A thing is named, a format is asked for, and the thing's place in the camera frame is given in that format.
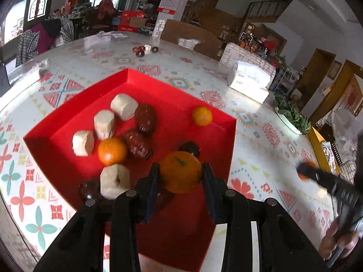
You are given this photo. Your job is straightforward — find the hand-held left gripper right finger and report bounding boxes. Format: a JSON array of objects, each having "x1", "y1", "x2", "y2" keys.
[{"x1": 201, "y1": 162, "x2": 325, "y2": 272}]

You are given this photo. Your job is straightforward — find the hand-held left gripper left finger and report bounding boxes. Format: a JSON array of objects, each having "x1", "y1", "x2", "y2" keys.
[{"x1": 32, "y1": 163, "x2": 160, "y2": 272}]

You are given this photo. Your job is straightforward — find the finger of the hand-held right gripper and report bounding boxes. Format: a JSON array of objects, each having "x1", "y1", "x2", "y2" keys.
[{"x1": 297, "y1": 162, "x2": 356, "y2": 202}]

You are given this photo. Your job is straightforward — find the dark brown round fruit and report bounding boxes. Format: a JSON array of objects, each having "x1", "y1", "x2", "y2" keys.
[
  {"x1": 79, "y1": 179, "x2": 103, "y2": 202},
  {"x1": 156, "y1": 188, "x2": 175, "y2": 210},
  {"x1": 179, "y1": 141, "x2": 201, "y2": 158}
]

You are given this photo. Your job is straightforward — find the orange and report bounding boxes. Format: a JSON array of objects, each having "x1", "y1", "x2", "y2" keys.
[
  {"x1": 159, "y1": 151, "x2": 203, "y2": 194},
  {"x1": 297, "y1": 161, "x2": 317, "y2": 181},
  {"x1": 192, "y1": 107, "x2": 213, "y2": 127},
  {"x1": 98, "y1": 137, "x2": 128, "y2": 166}
]

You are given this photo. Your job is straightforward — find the white yam piece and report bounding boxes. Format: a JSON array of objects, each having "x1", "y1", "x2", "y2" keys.
[
  {"x1": 110, "y1": 93, "x2": 139, "y2": 121},
  {"x1": 72, "y1": 130, "x2": 95, "y2": 157},
  {"x1": 100, "y1": 164, "x2": 131, "y2": 199},
  {"x1": 94, "y1": 109, "x2": 115, "y2": 140}
]

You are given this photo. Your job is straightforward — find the dark red jujube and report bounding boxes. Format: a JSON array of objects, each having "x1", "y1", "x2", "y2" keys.
[
  {"x1": 134, "y1": 104, "x2": 157, "y2": 134},
  {"x1": 123, "y1": 129, "x2": 154, "y2": 159}
]

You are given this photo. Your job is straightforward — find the red tray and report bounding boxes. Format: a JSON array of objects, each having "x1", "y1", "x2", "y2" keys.
[{"x1": 23, "y1": 68, "x2": 238, "y2": 272}]

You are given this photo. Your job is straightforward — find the person's right hand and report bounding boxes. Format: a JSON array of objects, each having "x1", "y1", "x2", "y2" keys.
[{"x1": 319, "y1": 218, "x2": 359, "y2": 261}]

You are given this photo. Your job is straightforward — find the yellow tray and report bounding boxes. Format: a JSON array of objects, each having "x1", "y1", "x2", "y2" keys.
[{"x1": 308, "y1": 126, "x2": 341, "y2": 176}]

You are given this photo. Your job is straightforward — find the patterned tablecloth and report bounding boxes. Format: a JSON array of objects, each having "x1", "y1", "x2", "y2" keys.
[{"x1": 0, "y1": 30, "x2": 356, "y2": 272}]

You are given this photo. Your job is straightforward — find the white plate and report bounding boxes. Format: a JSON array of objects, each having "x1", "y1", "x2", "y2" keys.
[{"x1": 274, "y1": 110, "x2": 303, "y2": 135}]

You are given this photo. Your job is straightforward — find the plate of green vegetables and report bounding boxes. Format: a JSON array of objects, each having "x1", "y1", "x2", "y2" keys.
[{"x1": 272, "y1": 93, "x2": 311, "y2": 135}]

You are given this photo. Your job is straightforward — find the wooden door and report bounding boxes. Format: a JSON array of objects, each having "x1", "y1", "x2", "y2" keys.
[{"x1": 296, "y1": 48, "x2": 337, "y2": 114}]

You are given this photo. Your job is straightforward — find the white tissue pack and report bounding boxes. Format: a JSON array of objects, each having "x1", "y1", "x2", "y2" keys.
[{"x1": 227, "y1": 60, "x2": 270, "y2": 105}]

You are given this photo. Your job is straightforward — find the shelf of goods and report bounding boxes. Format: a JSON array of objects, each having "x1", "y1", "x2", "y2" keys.
[{"x1": 238, "y1": 23, "x2": 285, "y2": 58}]

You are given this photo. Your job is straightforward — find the brown wooden chair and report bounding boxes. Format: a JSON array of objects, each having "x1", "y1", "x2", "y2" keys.
[{"x1": 160, "y1": 19, "x2": 222, "y2": 61}]

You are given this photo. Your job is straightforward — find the white paper sheet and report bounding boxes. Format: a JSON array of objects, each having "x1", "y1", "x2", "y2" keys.
[{"x1": 97, "y1": 31, "x2": 129, "y2": 41}]

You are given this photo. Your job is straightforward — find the red cardboard box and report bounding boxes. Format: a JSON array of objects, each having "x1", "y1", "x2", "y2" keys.
[{"x1": 117, "y1": 10, "x2": 146, "y2": 32}]

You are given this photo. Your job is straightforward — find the wooden staircase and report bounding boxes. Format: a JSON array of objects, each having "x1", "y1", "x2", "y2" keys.
[{"x1": 245, "y1": 0, "x2": 293, "y2": 24}]

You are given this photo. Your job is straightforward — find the magenta jacket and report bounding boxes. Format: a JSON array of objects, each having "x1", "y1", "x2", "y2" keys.
[{"x1": 31, "y1": 20, "x2": 62, "y2": 55}]

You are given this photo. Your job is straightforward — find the checkered cloth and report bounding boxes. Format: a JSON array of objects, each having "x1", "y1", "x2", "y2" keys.
[{"x1": 15, "y1": 30, "x2": 41, "y2": 66}]

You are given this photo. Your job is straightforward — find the lattice window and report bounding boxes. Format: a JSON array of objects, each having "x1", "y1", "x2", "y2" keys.
[{"x1": 0, "y1": 0, "x2": 58, "y2": 46}]

